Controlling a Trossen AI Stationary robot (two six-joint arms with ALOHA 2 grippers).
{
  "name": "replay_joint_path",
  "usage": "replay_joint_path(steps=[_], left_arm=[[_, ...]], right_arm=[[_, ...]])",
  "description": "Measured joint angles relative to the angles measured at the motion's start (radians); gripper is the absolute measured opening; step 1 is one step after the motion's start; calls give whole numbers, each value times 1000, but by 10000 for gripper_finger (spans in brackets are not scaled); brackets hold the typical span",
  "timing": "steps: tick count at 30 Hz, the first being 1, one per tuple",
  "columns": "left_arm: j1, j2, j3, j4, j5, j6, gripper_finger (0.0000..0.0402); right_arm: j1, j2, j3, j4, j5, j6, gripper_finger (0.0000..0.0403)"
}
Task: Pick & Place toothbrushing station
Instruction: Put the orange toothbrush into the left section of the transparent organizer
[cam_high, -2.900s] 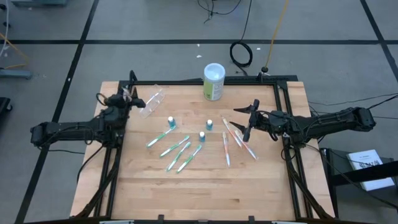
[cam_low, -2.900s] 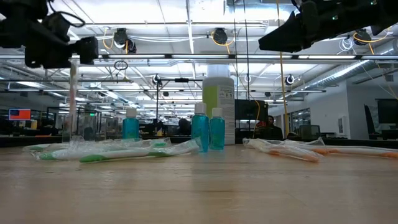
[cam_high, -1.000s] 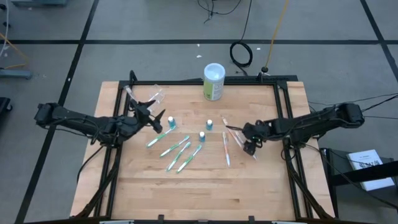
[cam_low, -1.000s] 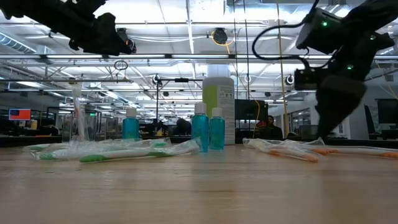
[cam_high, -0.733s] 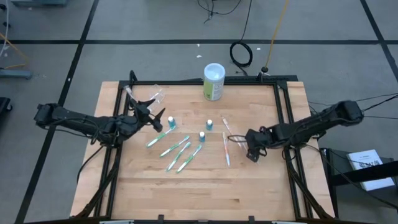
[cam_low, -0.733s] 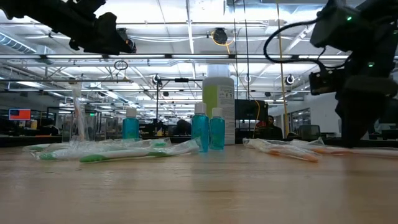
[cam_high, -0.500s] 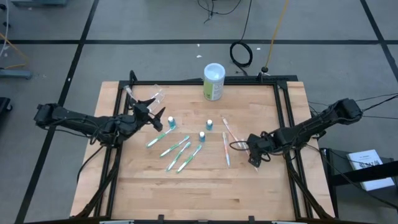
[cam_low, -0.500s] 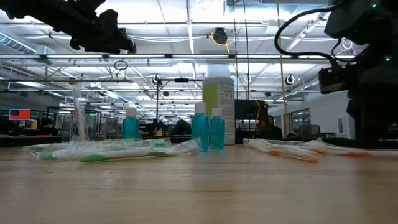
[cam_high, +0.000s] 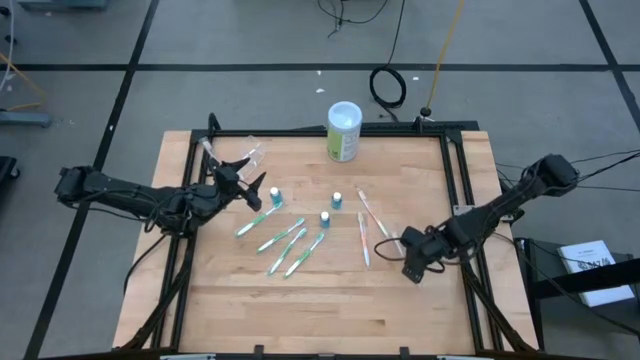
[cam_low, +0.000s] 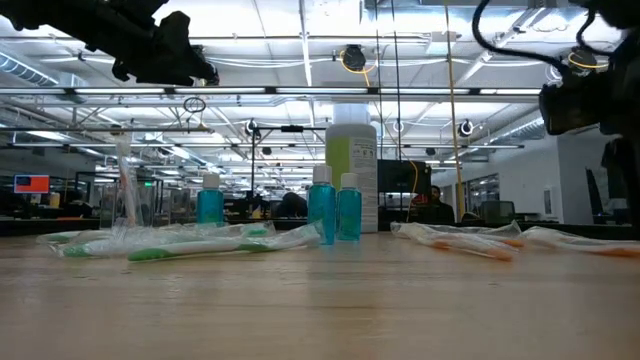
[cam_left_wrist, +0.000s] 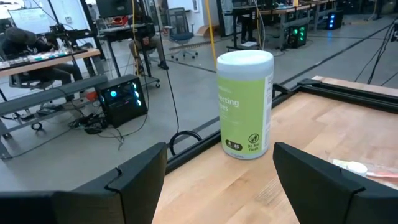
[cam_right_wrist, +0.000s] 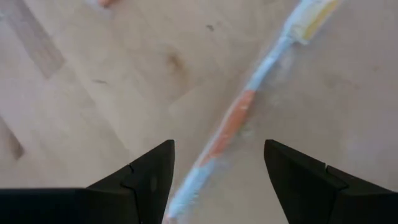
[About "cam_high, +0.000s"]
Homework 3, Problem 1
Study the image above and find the grey floor base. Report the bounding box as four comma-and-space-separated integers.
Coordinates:
0, 110, 54, 129
17, 0, 112, 12

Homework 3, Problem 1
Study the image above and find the black clamp knob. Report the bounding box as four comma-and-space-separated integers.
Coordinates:
413, 105, 434, 132

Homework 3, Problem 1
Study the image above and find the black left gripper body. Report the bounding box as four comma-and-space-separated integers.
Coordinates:
211, 166, 249, 207

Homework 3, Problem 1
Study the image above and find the black coiled cable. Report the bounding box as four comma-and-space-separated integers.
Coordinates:
368, 0, 409, 122

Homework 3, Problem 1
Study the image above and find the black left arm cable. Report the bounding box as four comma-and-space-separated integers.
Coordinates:
122, 232, 171, 297

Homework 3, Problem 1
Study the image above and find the black aluminium table frame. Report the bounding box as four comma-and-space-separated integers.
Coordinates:
112, 112, 541, 360

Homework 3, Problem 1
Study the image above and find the yellow hanging cable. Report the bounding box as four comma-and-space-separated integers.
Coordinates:
426, 0, 466, 109

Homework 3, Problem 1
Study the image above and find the yellow floor cable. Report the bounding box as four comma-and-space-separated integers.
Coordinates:
0, 49, 49, 112

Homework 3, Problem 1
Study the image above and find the black floor cable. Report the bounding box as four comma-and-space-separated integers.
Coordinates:
316, 0, 392, 40

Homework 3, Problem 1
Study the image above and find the thin black power cable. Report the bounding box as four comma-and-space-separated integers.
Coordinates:
574, 184, 640, 193

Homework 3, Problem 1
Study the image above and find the green toothbrush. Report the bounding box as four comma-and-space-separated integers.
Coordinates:
283, 231, 326, 279
235, 202, 285, 238
256, 217, 306, 254
267, 227, 309, 276

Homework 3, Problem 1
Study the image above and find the thick black power cable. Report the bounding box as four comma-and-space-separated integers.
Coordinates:
574, 151, 640, 184

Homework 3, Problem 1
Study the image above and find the black side cart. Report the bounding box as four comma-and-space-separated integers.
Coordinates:
514, 237, 640, 360

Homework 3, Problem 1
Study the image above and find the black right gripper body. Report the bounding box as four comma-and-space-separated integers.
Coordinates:
409, 229, 451, 267

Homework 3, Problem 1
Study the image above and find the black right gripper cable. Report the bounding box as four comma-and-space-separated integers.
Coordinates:
373, 236, 407, 263

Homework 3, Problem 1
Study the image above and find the black chair part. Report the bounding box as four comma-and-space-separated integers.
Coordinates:
0, 155, 22, 201

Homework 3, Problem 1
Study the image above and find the white floor cable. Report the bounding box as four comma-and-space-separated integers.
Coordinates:
0, 0, 17, 96

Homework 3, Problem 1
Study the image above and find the white green wipes canister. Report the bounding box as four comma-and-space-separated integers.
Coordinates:
326, 100, 363, 163

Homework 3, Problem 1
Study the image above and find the white booklet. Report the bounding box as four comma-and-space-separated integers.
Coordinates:
556, 239, 637, 308

